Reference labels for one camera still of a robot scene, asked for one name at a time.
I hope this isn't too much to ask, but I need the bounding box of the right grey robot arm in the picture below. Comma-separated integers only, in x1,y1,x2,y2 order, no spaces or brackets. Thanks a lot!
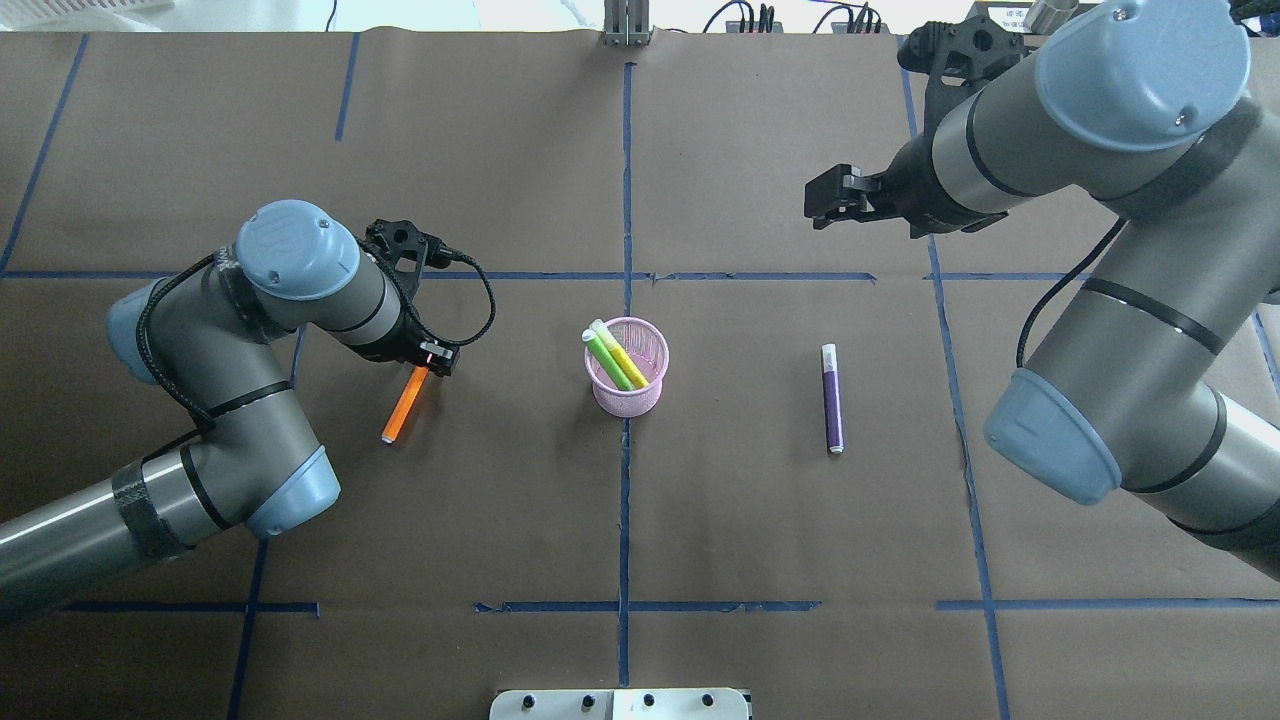
804,1,1279,578

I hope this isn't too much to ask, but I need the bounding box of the aluminium frame post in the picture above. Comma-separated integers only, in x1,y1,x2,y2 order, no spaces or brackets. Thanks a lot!
602,0,653,47

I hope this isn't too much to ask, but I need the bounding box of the pink mesh pen holder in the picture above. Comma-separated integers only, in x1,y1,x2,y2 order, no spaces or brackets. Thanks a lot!
582,316,669,418

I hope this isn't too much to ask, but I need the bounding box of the purple marker pen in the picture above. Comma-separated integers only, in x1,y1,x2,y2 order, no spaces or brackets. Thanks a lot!
820,343,845,455

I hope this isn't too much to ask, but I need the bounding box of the green highlighter pen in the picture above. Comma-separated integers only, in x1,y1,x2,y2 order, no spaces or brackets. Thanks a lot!
582,328,628,392

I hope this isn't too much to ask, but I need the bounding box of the white pedestal column with base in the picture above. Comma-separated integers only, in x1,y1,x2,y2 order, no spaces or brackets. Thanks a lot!
488,687,754,719

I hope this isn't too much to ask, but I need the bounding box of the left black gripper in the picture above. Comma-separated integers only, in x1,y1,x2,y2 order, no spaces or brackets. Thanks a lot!
349,290,461,378

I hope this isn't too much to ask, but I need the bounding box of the small steel cup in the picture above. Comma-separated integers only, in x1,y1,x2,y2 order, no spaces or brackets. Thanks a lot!
1021,0,1080,36

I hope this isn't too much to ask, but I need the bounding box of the black usb hub with cables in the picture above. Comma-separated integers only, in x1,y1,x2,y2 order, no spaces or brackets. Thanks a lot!
700,1,785,35

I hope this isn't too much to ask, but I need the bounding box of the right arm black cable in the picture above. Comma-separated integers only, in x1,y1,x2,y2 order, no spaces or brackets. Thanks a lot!
1016,218,1129,372

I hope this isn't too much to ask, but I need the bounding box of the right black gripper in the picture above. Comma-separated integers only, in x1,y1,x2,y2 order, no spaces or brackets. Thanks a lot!
804,135,1007,238

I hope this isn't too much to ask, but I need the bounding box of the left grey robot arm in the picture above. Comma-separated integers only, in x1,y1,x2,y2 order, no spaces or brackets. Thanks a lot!
1,199,474,626

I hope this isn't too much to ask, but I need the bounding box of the orange highlighter pen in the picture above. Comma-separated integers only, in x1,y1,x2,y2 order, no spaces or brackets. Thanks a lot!
380,366,430,445

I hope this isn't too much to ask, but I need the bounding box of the yellow highlighter pen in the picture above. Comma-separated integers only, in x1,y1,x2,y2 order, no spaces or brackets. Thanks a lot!
591,319,649,391

